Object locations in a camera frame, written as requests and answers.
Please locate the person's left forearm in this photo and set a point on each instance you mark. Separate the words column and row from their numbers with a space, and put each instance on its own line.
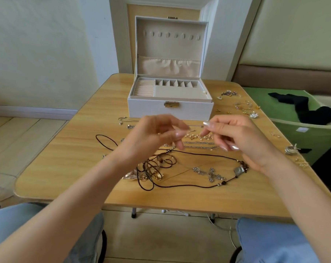
column 50, row 216

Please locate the person's right hand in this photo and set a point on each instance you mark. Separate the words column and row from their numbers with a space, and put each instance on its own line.
column 245, row 139

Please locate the beige padded wall panel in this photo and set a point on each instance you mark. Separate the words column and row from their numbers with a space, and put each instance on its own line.
column 294, row 35

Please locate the person's right forearm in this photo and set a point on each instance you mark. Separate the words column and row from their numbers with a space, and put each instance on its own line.
column 305, row 208

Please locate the black cloth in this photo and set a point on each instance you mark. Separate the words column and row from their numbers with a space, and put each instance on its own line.
column 311, row 112

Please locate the small earrings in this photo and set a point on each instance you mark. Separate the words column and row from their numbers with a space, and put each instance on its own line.
column 229, row 93

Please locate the white jewelry box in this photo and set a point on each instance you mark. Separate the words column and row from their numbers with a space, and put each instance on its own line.
column 168, row 43

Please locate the person's left hand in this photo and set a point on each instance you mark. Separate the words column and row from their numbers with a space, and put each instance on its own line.
column 149, row 137

